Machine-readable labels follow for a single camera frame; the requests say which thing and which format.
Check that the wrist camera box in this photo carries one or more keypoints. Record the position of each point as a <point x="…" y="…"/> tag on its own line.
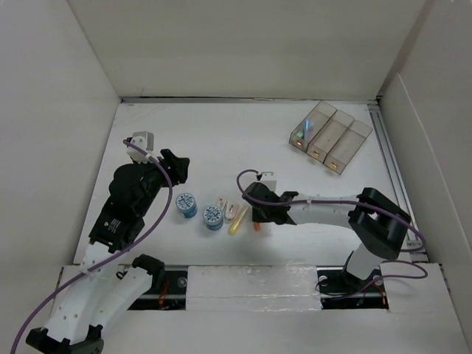
<point x="269" y="179"/>
<point x="143" y="140"/>

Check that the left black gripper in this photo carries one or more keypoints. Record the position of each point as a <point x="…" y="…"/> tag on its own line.
<point x="179" y="164"/>

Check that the middle clear organizer bin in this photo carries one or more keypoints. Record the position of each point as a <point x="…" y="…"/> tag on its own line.
<point x="324" y="141"/>

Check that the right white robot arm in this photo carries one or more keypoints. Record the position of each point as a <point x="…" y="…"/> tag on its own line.
<point x="380" y="225"/>

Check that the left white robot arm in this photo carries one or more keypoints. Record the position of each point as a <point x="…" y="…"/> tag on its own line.
<point x="95" y="298"/>

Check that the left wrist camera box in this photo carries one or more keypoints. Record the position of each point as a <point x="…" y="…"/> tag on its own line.
<point x="143" y="140"/>

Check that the clear organizer bin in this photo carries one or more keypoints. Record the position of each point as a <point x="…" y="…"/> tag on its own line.
<point x="348" y="145"/>
<point x="324" y="141"/>
<point x="320" y="114"/>

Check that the white staple box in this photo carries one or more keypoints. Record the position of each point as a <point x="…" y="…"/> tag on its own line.
<point x="222" y="203"/>

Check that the blue slime jar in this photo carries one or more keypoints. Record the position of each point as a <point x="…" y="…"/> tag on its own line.
<point x="186" y="205"/>
<point x="213" y="217"/>

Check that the yellow highlighter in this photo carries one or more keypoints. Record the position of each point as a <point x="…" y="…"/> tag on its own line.
<point x="238" y="220"/>

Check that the left blue slime jar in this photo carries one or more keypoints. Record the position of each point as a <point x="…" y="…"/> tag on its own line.
<point x="186" y="205"/>

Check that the blue highlighter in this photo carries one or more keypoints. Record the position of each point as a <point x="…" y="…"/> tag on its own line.
<point x="305" y="128"/>

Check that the left clear organizer bin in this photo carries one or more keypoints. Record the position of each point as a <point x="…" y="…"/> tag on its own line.
<point x="320" y="114"/>

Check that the aluminium rail back edge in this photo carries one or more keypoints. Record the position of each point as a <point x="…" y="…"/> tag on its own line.
<point x="143" y="100"/>

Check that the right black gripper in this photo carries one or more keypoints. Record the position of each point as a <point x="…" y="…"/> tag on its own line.
<point x="259" y="217"/>

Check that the front black mounting rail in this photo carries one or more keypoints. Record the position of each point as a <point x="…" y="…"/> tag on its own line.
<point x="171" y="294"/>

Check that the orange highlighter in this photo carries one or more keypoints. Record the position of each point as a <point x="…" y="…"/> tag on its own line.
<point x="257" y="227"/>

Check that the pink mini stapler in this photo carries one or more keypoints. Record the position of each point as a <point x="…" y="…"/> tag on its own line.
<point x="231" y="210"/>

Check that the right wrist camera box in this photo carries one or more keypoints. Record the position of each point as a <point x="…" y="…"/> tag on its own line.
<point x="269" y="179"/>

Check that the right blue slime jar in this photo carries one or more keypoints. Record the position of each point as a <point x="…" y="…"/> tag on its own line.
<point x="213" y="217"/>

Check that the right clear organizer bin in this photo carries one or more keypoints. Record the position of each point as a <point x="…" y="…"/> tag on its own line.
<point x="348" y="145"/>

